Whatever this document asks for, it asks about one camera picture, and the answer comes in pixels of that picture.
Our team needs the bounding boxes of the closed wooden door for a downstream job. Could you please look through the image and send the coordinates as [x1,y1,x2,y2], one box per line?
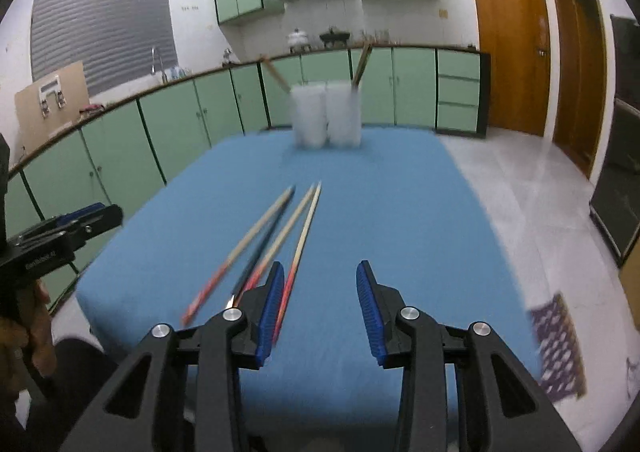
[465,0,552,138]

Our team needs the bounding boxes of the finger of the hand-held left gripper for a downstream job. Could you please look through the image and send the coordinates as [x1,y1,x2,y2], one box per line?
[55,202,123,248]

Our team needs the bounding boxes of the blue tablecloth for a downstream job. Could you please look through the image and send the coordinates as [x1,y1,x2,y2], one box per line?
[75,126,546,438]

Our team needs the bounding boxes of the white divided utensil holder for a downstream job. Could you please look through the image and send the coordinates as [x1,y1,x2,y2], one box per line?
[290,80,362,150]

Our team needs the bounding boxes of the dark blue chopstick red end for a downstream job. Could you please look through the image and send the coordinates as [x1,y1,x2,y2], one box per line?
[225,188,298,312]

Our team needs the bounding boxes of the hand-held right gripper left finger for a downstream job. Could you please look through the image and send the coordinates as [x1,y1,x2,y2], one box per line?
[60,260,286,452]

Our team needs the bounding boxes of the person's dark pants leg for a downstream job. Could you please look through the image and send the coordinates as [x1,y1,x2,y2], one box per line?
[0,337,131,452]

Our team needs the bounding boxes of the person's left hand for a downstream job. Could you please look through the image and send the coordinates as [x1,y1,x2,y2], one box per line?
[0,277,57,378]

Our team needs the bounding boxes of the metal kitchen faucet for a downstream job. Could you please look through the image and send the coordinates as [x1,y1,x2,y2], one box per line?
[151,46,168,85]

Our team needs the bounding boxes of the purple patterned mat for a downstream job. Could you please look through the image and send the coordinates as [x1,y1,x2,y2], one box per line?
[529,294,587,400]

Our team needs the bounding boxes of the black glass-front cabinet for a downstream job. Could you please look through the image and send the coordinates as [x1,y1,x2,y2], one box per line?
[589,14,640,269]

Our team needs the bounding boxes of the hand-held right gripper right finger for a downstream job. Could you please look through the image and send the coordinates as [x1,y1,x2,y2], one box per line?
[356,259,583,452]

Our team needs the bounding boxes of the black wok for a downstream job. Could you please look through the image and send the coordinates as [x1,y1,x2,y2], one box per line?
[319,27,351,49]

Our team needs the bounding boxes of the dark brown chopstick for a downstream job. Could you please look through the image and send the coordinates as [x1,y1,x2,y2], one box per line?
[350,44,370,89]

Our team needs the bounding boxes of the light wooden chopstick red end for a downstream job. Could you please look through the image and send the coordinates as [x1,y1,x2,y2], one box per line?
[354,43,374,88]
[272,181,322,348]
[235,183,317,308]
[257,54,292,95]
[181,186,297,327]

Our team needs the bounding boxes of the grey window blind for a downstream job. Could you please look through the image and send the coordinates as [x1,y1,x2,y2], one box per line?
[30,0,180,95]

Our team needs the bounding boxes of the wooden door in frame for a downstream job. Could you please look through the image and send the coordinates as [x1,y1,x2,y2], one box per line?
[548,0,608,179]

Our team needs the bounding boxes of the beige water purifier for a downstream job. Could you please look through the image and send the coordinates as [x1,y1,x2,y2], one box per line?
[14,60,90,145]

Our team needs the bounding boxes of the green base cabinets with counter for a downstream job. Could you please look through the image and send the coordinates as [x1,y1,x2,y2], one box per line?
[7,44,492,313]

